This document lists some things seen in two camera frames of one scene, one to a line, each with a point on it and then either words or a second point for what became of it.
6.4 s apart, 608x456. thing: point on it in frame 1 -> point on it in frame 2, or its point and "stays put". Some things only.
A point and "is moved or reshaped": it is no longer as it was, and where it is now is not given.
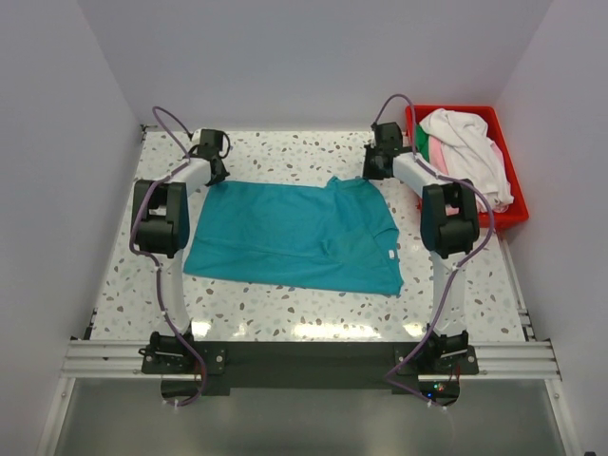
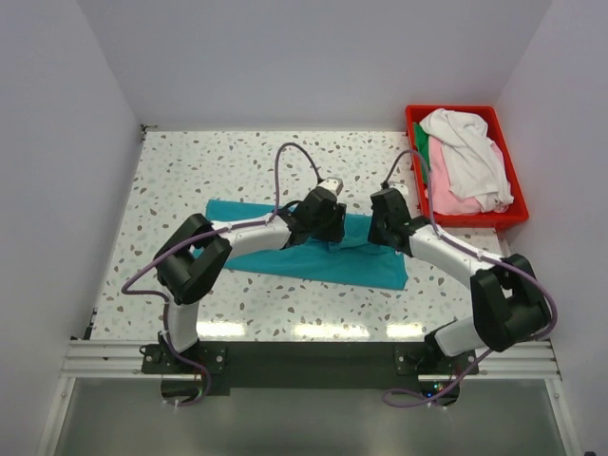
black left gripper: (220, 178) -> (335, 232)
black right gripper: (368, 172) -> (371, 234)
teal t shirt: (334, 236) is moved or reshaped
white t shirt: (469, 155) stays put
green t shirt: (422, 142) stays put
